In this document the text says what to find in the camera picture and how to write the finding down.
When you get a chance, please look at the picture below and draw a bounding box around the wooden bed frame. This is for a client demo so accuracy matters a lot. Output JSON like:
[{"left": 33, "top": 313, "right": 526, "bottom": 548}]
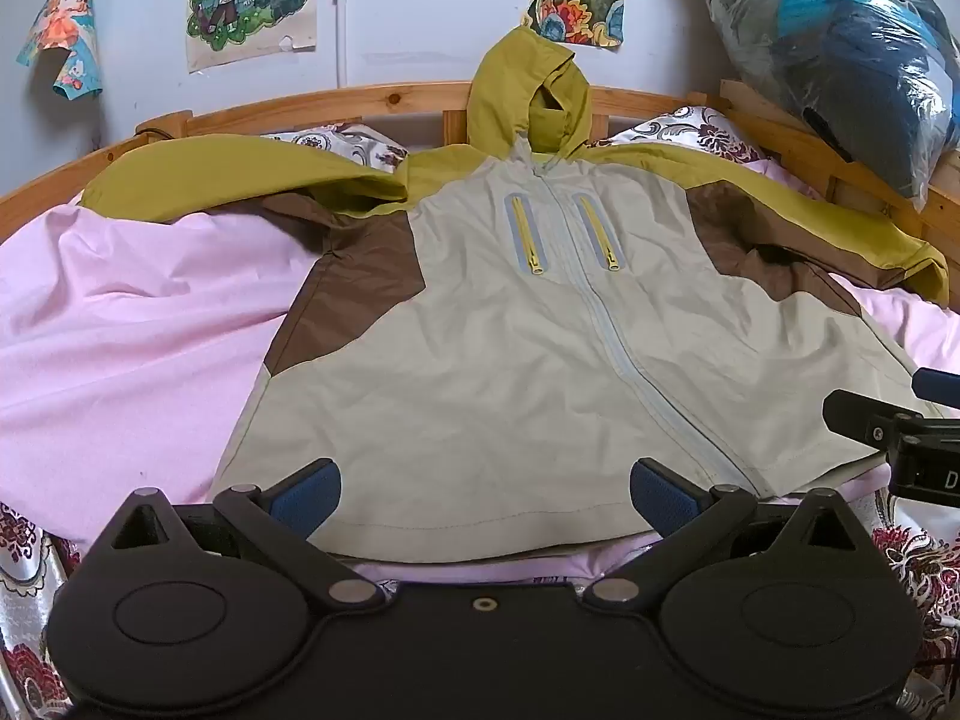
[{"left": 0, "top": 78, "right": 960, "bottom": 271}]

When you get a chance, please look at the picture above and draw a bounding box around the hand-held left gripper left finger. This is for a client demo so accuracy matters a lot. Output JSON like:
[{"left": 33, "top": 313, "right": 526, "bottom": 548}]
[{"left": 88, "top": 457, "right": 385, "bottom": 611}]

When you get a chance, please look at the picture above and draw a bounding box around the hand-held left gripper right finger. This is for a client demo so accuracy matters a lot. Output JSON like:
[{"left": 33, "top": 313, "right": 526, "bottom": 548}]
[{"left": 583, "top": 457, "right": 877, "bottom": 611}]

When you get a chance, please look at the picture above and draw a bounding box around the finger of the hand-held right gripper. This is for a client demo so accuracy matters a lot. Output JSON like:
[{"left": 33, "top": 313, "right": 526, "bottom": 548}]
[
  {"left": 913, "top": 367, "right": 960, "bottom": 407},
  {"left": 823, "top": 388, "right": 960, "bottom": 460}
]

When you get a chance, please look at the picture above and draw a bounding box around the curled orange figure wall poster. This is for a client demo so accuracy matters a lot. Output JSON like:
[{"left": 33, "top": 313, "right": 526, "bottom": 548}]
[{"left": 16, "top": 0, "right": 103, "bottom": 102}]

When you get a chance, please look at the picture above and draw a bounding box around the beige olive brown hooded jacket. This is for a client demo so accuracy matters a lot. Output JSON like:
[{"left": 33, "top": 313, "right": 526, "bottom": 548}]
[{"left": 79, "top": 25, "right": 950, "bottom": 566}]

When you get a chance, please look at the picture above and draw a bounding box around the pink bed sheet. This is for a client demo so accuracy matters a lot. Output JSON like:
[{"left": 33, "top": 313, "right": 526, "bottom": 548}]
[{"left": 0, "top": 157, "right": 960, "bottom": 587}]

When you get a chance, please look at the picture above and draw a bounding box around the floral satin bedspread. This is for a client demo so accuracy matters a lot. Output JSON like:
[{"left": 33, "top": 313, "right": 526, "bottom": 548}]
[{"left": 0, "top": 103, "right": 960, "bottom": 720}]

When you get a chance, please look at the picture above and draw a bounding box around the white wall pipe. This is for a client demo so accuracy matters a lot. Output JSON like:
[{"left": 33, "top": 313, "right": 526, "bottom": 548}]
[{"left": 333, "top": 0, "right": 353, "bottom": 88}]

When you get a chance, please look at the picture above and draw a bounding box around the clear plastic bag of clothes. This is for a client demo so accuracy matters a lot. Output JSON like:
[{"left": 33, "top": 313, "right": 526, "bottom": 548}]
[{"left": 690, "top": 0, "right": 960, "bottom": 212}]

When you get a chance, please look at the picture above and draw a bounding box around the cartoon figure wall poster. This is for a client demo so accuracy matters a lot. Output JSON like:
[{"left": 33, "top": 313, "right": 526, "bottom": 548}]
[{"left": 184, "top": 0, "right": 320, "bottom": 75}]

